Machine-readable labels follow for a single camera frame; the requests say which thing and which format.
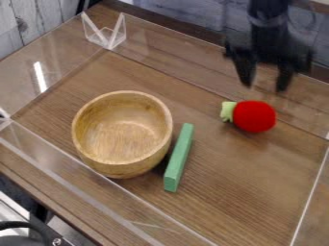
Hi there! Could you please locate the red plush strawberry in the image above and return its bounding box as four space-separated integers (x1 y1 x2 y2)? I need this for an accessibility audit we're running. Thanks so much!
219 101 277 133

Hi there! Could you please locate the clear acrylic tray wall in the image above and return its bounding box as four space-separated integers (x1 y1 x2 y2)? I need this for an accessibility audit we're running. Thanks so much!
0 8 329 246

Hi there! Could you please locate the black cable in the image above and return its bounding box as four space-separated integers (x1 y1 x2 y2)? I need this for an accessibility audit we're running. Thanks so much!
0 220 40 238

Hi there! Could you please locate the wooden bowl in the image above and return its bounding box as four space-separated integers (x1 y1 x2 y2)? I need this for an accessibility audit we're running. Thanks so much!
71 90 174 179

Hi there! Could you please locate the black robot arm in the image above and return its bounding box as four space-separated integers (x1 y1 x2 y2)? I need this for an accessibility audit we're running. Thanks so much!
224 0 313 92

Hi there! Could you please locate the green rectangular block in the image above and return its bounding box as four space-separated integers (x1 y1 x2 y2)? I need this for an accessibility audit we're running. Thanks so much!
163 123 194 192

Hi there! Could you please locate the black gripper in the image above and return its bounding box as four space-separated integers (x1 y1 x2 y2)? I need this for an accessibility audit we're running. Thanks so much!
224 28 313 92

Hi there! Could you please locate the black clamp bracket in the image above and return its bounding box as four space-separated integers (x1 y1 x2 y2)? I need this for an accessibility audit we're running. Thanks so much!
28 214 75 246

